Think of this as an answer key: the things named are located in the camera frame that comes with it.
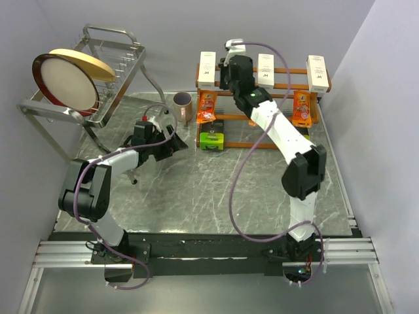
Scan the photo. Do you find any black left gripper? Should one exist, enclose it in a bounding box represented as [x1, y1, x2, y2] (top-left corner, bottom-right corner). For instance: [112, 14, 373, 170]
[146, 125, 187, 161]

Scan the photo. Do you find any white box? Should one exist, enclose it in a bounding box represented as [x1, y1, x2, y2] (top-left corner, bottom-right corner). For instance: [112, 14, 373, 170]
[197, 51, 216, 90]
[257, 54, 275, 90]
[306, 55, 329, 94]

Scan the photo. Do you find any black green razor box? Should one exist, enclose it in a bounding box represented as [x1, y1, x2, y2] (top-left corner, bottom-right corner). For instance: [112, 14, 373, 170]
[296, 127, 310, 140]
[199, 119, 225, 151]

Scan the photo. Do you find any orange wooden shelf rack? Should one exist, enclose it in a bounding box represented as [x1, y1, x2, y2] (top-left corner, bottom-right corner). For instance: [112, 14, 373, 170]
[196, 56, 331, 153]

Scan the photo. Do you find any steel dish rack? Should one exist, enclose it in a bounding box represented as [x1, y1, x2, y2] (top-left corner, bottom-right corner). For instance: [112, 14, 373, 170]
[17, 24, 166, 162]

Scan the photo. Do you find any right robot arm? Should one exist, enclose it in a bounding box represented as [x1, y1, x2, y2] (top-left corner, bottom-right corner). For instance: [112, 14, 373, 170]
[219, 55, 327, 260]

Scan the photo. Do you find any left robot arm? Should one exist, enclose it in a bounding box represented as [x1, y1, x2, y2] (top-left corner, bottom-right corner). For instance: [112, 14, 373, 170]
[58, 121, 188, 263]

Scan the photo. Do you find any pink mug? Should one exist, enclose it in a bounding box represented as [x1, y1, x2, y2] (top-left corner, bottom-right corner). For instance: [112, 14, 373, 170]
[173, 92, 193, 126]

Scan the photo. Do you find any tan wooden plate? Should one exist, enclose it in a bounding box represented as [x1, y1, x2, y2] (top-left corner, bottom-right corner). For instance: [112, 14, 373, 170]
[50, 48, 117, 82]

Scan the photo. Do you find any red rimmed white plate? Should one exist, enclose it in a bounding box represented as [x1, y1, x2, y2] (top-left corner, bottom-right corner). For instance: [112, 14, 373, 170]
[31, 54, 100, 116]

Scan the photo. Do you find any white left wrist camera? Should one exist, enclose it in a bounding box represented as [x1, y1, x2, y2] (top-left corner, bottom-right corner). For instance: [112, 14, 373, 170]
[147, 116, 162, 132]

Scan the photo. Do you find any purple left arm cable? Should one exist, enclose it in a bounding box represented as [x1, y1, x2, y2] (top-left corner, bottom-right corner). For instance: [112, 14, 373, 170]
[72, 104, 179, 290]

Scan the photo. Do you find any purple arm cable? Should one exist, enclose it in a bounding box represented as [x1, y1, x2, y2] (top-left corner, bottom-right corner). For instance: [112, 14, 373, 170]
[228, 42, 325, 286]
[72, 104, 179, 290]

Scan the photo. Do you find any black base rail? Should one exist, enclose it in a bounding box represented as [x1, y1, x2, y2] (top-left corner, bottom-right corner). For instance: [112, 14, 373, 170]
[49, 232, 324, 283]

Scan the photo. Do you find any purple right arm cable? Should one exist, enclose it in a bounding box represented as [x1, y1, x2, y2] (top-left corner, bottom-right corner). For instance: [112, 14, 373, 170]
[228, 42, 325, 286]

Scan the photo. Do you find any aluminium frame rail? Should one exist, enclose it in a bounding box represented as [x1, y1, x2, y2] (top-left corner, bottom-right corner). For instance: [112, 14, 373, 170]
[18, 241, 132, 314]

